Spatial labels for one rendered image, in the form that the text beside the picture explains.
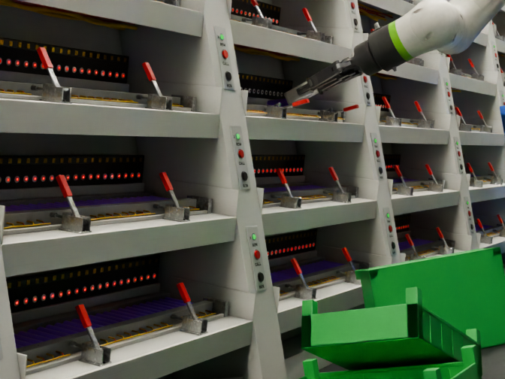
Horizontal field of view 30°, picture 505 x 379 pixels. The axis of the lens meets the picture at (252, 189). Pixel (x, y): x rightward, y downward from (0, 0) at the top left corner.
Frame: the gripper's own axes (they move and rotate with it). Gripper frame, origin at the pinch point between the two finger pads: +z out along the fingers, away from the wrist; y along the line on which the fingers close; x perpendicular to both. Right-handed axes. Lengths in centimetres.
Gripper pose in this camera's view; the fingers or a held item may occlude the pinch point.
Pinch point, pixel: (301, 92)
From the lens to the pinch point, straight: 220.8
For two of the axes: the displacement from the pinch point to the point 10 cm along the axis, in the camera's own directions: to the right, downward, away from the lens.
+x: 3.5, 9.2, -1.6
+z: -8.0, 3.8, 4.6
